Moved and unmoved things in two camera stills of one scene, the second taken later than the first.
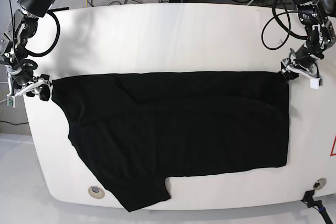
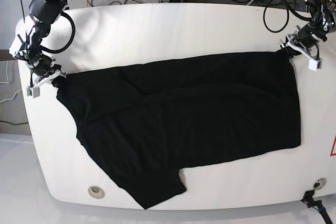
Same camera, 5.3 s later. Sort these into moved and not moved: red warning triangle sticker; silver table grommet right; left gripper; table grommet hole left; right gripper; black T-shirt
Moved: left gripper; right gripper; black T-shirt
Not moved: table grommet hole left; red warning triangle sticker; silver table grommet right
